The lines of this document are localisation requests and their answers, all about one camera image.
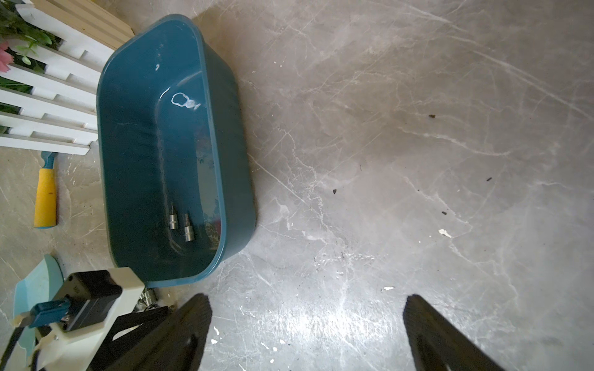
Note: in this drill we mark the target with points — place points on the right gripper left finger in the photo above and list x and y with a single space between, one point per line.
176 344

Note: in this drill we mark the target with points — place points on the teal plastic storage box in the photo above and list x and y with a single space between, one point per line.
170 131

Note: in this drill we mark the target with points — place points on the blue yellow garden fork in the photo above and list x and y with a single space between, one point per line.
45 215

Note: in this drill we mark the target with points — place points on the silver bit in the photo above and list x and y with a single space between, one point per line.
173 218
188 230

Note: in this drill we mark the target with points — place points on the light blue dustpan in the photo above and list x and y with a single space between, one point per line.
40 285

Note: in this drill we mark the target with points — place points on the flower pot white fence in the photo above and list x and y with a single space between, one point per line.
52 56

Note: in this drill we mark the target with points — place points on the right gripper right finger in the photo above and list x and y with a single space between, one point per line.
438 345

